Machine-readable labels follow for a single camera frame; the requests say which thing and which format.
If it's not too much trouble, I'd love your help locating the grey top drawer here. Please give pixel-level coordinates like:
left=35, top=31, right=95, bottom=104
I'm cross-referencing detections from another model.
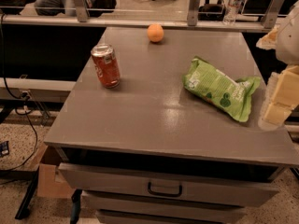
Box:
left=59, top=163, right=278, bottom=207

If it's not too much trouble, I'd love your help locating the red soda can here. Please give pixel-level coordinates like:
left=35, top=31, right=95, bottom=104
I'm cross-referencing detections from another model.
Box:
left=91, top=44, right=121, bottom=88

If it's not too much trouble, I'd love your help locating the green rice chip bag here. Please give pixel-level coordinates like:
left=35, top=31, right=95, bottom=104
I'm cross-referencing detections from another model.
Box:
left=182, top=56, right=261, bottom=122

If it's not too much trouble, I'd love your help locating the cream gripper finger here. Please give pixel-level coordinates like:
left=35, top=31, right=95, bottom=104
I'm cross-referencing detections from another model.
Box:
left=261, top=65, right=299, bottom=127
left=256, top=26, right=278, bottom=50

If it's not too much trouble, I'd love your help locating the black drawer handle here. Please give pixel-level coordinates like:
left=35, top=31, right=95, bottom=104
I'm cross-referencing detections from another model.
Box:
left=147, top=182, right=183, bottom=198

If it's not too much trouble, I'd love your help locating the grey metal railing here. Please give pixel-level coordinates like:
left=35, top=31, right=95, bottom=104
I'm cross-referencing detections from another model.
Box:
left=0, top=0, right=292, bottom=34

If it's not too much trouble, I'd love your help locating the black bag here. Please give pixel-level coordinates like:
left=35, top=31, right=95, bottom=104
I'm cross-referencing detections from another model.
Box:
left=198, top=0, right=226, bottom=21

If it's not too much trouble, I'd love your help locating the grey drawer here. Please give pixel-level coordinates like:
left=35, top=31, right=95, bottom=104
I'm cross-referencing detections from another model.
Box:
left=82, top=191, right=245, bottom=223
left=59, top=163, right=278, bottom=207

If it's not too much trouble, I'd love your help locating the orange fruit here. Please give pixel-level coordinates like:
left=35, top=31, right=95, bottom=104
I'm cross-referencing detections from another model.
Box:
left=147, top=23, right=164, bottom=43

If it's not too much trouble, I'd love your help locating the seated person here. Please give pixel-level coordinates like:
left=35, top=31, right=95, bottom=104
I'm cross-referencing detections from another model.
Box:
left=35, top=0, right=95, bottom=17

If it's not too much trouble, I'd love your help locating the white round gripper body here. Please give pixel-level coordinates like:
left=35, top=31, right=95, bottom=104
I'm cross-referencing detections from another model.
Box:
left=276, top=2, right=299, bottom=64

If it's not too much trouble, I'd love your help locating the black power cable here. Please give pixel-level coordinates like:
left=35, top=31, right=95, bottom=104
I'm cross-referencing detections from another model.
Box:
left=0, top=13, right=39, bottom=173

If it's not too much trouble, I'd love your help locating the cardboard box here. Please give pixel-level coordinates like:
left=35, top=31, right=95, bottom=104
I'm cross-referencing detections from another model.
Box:
left=32, top=144, right=75, bottom=199

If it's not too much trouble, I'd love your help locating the clear plastic water bottle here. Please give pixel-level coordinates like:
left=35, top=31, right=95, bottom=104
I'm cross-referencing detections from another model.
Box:
left=223, top=0, right=243, bottom=24

